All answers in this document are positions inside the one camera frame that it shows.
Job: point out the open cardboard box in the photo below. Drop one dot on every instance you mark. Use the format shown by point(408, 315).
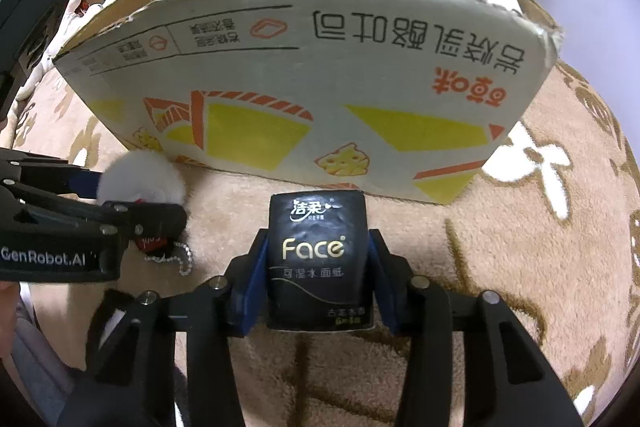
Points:
point(399, 98)

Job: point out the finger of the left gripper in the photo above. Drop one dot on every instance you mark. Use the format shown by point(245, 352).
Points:
point(17, 197)
point(49, 174)

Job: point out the beige floral blanket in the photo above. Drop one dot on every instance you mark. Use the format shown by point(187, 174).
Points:
point(551, 224)

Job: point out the person's left hand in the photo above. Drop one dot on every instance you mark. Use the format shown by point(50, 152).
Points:
point(9, 294)

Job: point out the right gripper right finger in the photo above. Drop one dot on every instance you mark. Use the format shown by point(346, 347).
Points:
point(507, 379)

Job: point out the black Face tissue pack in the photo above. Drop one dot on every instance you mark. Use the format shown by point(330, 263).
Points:
point(316, 268)

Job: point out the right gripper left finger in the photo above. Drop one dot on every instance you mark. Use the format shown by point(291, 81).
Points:
point(131, 378)

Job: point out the purple sleeve clothing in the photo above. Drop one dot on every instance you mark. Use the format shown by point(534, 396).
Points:
point(48, 381)

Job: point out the white fluffy keychain plush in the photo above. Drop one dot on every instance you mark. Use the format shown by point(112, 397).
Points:
point(154, 193)

